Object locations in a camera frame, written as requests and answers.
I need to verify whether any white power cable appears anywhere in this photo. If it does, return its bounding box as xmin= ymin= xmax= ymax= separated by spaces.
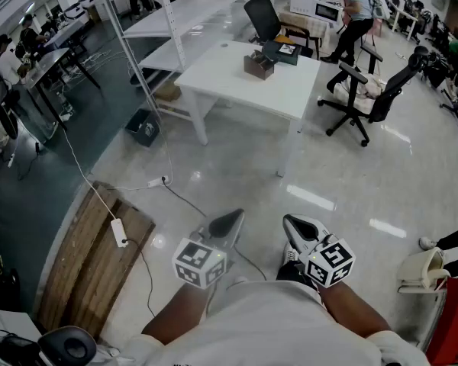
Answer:
xmin=60 ymin=126 xmax=119 ymax=223

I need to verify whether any brown compartment organizer box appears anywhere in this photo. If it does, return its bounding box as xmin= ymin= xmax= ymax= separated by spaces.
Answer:
xmin=243 ymin=50 xmax=276 ymax=81

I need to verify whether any black round speaker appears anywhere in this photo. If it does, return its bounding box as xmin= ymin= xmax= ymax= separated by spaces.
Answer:
xmin=37 ymin=326 xmax=98 ymax=366

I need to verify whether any black swivel office chair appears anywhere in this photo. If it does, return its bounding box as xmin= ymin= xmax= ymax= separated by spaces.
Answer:
xmin=317 ymin=45 xmax=431 ymax=148

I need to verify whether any dark green picture box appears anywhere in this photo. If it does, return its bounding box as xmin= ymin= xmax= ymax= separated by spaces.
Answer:
xmin=262 ymin=40 xmax=302 ymax=66

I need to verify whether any person's right forearm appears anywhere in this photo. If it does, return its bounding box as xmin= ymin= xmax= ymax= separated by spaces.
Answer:
xmin=318 ymin=280 xmax=392 ymax=339

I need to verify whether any white microwave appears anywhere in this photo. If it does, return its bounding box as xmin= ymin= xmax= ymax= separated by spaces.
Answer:
xmin=289 ymin=0 xmax=345 ymax=24

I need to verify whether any white table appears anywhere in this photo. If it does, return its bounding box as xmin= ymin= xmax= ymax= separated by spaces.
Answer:
xmin=174 ymin=39 xmax=321 ymax=178

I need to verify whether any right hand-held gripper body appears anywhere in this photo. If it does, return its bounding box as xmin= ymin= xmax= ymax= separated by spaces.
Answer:
xmin=300 ymin=236 xmax=357 ymax=290

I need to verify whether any black table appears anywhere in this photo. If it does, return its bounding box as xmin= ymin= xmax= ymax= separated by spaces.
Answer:
xmin=24 ymin=47 xmax=102 ymax=133

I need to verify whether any red bag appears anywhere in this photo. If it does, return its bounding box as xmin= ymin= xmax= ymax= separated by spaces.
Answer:
xmin=425 ymin=276 xmax=458 ymax=365

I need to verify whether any cream plastic container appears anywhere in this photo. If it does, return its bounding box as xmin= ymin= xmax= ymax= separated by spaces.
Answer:
xmin=397 ymin=246 xmax=447 ymax=295

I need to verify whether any person's right leg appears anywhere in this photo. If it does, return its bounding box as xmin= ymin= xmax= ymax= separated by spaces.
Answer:
xmin=276 ymin=259 xmax=320 ymax=291

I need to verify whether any wooden pallet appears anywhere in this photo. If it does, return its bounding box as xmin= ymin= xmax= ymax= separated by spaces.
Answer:
xmin=36 ymin=180 xmax=156 ymax=339

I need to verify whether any person's left forearm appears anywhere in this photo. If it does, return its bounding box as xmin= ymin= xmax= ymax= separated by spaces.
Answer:
xmin=140 ymin=280 xmax=214 ymax=346

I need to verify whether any black cardboard box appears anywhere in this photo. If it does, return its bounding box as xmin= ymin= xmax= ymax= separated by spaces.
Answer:
xmin=124 ymin=108 xmax=161 ymax=148

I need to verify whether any person's right shoe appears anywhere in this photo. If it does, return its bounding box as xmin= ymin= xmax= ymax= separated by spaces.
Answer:
xmin=281 ymin=241 xmax=303 ymax=270

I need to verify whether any black cable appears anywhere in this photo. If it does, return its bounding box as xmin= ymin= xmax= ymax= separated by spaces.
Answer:
xmin=124 ymin=237 xmax=157 ymax=319

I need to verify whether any white metal shelving rack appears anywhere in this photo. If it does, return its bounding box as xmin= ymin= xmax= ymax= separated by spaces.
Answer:
xmin=95 ymin=0 xmax=276 ymax=124

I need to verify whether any beige cloth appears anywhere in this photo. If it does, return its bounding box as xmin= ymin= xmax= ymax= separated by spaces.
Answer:
xmin=334 ymin=72 xmax=386 ymax=101

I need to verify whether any person's white shirt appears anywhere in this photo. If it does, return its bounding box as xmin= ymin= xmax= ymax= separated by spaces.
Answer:
xmin=110 ymin=280 xmax=432 ymax=366

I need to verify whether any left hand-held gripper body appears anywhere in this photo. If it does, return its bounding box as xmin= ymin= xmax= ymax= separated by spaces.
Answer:
xmin=171 ymin=235 xmax=237 ymax=290

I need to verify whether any brown cardboard box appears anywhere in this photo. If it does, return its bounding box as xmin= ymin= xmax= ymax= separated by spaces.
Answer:
xmin=154 ymin=82 xmax=182 ymax=102

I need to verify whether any black mesh armchair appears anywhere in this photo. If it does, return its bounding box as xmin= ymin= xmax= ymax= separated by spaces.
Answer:
xmin=244 ymin=0 xmax=321 ymax=59

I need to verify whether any white backpack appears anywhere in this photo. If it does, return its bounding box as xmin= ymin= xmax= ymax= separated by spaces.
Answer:
xmin=368 ymin=0 xmax=390 ymax=18

